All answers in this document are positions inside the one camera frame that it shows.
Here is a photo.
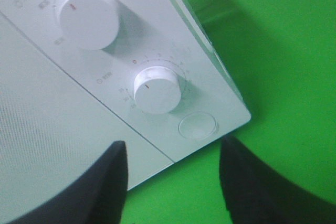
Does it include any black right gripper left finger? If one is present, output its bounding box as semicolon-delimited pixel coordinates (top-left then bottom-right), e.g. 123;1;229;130
12;141;128;223

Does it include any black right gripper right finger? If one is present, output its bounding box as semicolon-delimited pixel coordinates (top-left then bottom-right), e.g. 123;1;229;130
219;136;335;223

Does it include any white microwave door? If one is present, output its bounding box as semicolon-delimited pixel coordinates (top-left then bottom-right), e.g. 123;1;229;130
1;17;172;223

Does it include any round door release button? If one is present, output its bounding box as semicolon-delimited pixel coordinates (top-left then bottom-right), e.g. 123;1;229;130
178;112;217;140

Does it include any lower white timer knob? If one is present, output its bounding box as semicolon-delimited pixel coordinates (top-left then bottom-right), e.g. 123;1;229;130
133;66;181;114

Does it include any white microwave oven body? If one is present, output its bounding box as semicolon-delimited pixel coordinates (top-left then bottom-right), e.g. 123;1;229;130
0;0;252;224

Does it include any upper white power knob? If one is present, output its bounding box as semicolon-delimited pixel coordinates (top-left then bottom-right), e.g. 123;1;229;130
55;0;120;50

